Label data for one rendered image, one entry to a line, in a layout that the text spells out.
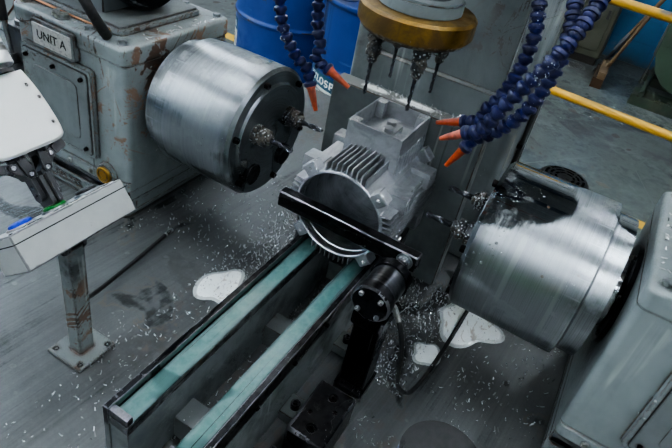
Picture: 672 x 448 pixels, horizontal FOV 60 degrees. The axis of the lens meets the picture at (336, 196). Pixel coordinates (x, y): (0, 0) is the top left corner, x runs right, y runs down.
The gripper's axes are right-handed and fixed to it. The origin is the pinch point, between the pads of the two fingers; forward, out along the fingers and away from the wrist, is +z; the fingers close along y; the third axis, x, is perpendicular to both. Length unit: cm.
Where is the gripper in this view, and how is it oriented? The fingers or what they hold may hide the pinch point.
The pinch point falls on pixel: (45, 189)
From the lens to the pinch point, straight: 85.0
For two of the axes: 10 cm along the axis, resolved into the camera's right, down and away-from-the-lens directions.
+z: 3.9, 8.9, 2.5
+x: -7.8, 1.7, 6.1
